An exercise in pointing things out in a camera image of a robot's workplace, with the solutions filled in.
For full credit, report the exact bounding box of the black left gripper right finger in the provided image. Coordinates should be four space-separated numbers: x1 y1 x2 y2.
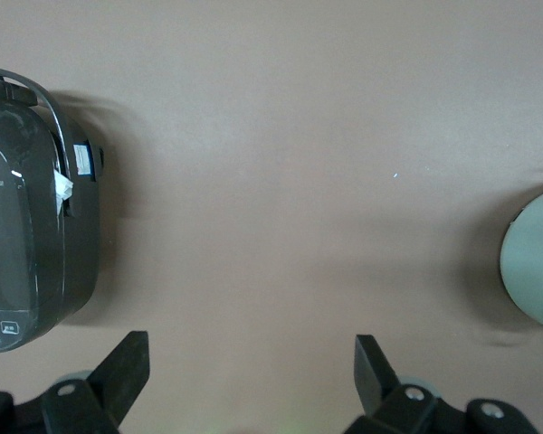
343 335 539 434

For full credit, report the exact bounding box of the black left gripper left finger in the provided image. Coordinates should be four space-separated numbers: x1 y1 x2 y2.
0 331 151 434

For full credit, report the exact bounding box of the grey-green cooking pot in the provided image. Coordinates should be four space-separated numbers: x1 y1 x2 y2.
500 183 543 330

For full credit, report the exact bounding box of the dark grey rice cooker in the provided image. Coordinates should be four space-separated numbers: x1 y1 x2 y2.
0 62 106 354

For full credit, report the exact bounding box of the white crumpled paper tag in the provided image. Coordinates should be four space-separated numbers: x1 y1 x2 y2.
53 169 75 201

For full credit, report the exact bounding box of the white blue label sticker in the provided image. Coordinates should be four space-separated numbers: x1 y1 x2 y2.
73 144 95 175

